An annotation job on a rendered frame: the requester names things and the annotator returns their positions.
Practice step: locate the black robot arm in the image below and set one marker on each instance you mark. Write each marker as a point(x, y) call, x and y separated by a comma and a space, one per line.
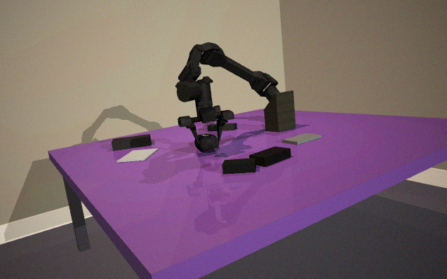
point(211, 54)

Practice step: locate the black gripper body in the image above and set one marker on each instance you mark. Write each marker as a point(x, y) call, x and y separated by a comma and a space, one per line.
point(204, 102)

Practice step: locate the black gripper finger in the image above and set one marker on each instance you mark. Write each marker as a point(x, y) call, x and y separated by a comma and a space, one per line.
point(220, 125)
point(193, 129)

